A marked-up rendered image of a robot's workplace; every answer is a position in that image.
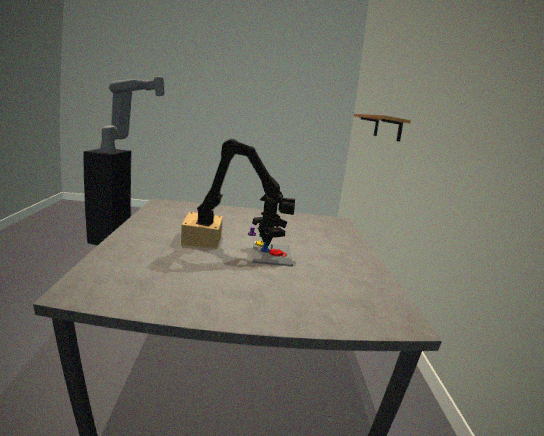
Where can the red gear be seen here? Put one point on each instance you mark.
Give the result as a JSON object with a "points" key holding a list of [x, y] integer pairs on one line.
{"points": [[274, 253]]}

